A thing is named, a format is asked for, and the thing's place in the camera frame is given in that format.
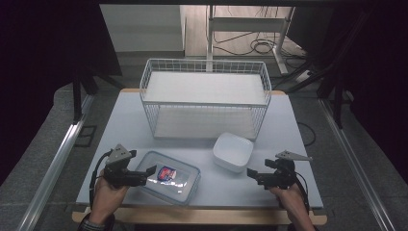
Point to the dark curtain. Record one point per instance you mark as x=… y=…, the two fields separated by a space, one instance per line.
x=378 y=80
x=38 y=64

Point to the black floor bracket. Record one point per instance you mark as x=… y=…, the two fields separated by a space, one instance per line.
x=86 y=136

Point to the white cabinet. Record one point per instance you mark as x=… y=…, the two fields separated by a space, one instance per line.
x=141 y=29

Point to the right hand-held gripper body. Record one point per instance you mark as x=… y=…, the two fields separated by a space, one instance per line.
x=279 y=176

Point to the white square bowl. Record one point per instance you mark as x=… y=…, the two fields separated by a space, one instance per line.
x=232 y=153

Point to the aluminium rail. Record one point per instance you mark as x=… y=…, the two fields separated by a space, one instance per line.
x=54 y=163
x=356 y=160

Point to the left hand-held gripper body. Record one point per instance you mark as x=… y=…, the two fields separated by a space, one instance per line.
x=117 y=171

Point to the clear food container blue lid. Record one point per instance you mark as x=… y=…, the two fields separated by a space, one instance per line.
x=179 y=189

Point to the black metal stand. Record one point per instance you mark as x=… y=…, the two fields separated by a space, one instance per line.
x=337 y=102
x=77 y=96

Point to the white power strip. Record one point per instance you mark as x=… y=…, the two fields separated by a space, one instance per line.
x=304 y=76

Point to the white desk frame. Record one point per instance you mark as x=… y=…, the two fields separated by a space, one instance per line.
x=247 y=24

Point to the person's right hand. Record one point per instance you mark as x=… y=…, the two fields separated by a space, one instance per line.
x=290 y=200

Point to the person's left hand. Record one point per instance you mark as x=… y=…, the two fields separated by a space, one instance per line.
x=106 y=199

